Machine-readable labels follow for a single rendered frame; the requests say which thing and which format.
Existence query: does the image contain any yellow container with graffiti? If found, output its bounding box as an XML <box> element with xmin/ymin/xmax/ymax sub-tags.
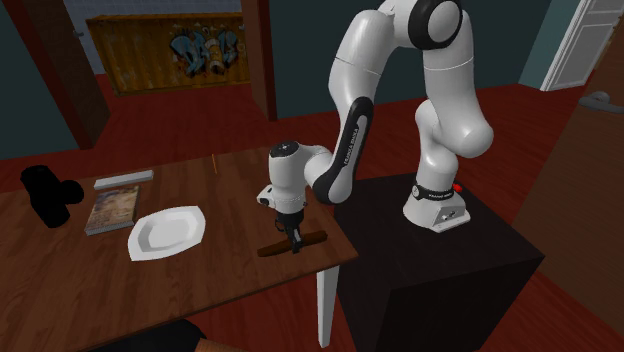
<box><xmin>86</xmin><ymin>12</ymin><xmax>253</xmax><ymax>98</ymax></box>

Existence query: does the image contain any brown wooden table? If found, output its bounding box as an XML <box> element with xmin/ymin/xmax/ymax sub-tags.
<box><xmin>0</xmin><ymin>145</ymin><xmax>360</xmax><ymax>352</ymax></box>

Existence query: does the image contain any black robot stand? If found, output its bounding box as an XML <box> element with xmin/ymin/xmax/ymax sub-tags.
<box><xmin>333</xmin><ymin>172</ymin><xmax>546</xmax><ymax>352</ymax></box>

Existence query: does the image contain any black camera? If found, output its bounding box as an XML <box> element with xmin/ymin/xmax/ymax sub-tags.
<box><xmin>19</xmin><ymin>164</ymin><xmax>86</xmax><ymax>230</ymax></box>

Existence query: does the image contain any book with brown cover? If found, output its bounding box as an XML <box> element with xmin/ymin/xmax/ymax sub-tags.
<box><xmin>83</xmin><ymin>184</ymin><xmax>142</xmax><ymax>237</ymax></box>

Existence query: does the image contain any white plate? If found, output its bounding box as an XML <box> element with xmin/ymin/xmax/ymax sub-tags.
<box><xmin>127</xmin><ymin>205</ymin><xmax>207</xmax><ymax>262</ymax></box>

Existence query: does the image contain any brown wooden door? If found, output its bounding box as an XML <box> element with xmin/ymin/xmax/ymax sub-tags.
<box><xmin>511</xmin><ymin>23</ymin><xmax>624</xmax><ymax>324</ymax></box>
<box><xmin>3</xmin><ymin>0</ymin><xmax>112</xmax><ymax>151</ymax></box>

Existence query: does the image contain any white door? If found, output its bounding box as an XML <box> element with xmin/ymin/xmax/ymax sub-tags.
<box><xmin>539</xmin><ymin>0</ymin><xmax>624</xmax><ymax>93</ymax></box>

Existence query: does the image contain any grey flat bar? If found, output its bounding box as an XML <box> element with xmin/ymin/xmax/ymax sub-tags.
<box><xmin>92</xmin><ymin>168</ymin><xmax>155</xmax><ymax>191</ymax></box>

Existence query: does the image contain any brown wooden stick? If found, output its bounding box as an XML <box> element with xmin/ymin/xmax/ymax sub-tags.
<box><xmin>256</xmin><ymin>229</ymin><xmax>329</xmax><ymax>259</ymax></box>

